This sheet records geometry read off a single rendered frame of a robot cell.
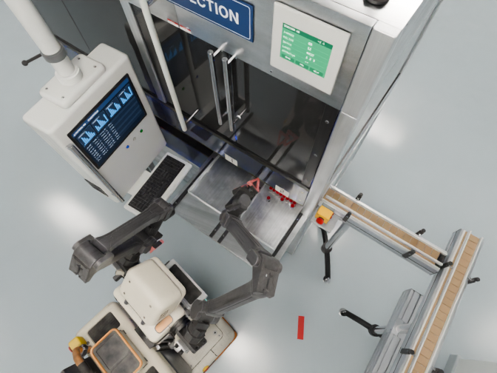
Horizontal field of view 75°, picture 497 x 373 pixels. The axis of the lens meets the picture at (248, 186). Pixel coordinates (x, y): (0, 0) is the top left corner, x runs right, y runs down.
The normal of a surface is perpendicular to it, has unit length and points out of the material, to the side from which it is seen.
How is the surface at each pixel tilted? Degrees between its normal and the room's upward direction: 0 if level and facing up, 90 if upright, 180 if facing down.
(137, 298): 48
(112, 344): 0
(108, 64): 0
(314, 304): 0
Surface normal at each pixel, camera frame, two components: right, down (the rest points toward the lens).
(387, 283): -0.01, -0.42
